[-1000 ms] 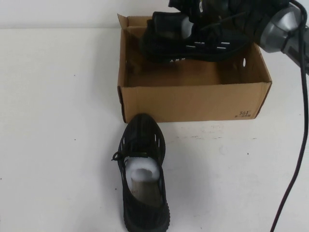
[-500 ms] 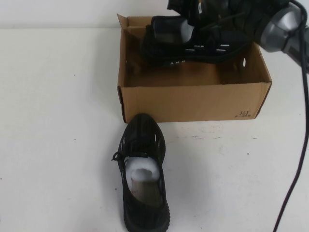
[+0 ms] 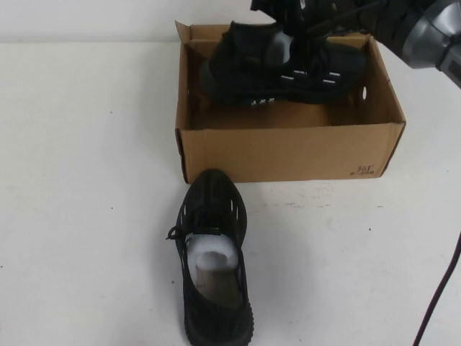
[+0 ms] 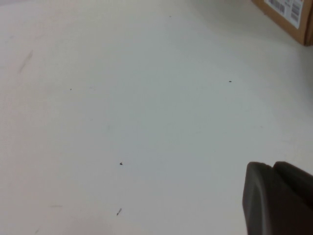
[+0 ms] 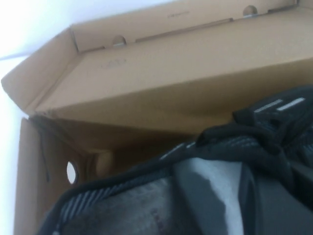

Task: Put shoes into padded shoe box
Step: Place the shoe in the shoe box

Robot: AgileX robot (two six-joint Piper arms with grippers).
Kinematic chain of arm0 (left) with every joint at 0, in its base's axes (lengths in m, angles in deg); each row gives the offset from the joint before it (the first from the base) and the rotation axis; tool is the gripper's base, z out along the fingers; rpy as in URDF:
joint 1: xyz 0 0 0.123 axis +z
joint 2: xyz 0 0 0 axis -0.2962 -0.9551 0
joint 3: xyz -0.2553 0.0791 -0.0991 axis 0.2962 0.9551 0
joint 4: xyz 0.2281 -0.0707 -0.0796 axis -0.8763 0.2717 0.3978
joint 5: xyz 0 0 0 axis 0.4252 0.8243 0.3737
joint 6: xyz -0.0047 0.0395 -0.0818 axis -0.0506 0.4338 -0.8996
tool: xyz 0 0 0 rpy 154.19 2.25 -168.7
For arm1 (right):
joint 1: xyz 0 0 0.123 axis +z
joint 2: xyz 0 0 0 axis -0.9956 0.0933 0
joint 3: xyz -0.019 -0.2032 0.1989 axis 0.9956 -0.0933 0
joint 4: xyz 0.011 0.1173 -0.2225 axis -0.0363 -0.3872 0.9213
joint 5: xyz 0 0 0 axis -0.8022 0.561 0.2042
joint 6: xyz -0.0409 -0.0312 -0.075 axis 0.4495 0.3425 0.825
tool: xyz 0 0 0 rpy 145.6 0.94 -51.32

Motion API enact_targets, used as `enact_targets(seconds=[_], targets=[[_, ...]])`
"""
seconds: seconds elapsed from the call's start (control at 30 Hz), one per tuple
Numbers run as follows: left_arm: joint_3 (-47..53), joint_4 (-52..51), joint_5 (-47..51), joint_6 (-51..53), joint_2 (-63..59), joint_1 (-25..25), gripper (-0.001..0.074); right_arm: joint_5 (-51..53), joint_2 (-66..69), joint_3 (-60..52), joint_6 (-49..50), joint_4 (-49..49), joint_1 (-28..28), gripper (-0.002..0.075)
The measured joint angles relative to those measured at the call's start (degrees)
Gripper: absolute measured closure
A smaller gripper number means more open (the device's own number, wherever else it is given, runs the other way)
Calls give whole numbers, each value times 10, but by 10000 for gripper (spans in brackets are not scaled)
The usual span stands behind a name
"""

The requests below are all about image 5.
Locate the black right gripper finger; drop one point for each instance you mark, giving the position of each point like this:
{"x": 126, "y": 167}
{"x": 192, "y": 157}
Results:
{"x": 281, "y": 208}

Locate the black knit sneaker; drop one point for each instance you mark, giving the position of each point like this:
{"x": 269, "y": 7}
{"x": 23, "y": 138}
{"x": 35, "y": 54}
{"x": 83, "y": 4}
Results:
{"x": 122, "y": 208}

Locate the brown cardboard shoe box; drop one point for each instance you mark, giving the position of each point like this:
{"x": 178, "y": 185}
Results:
{"x": 171, "y": 73}

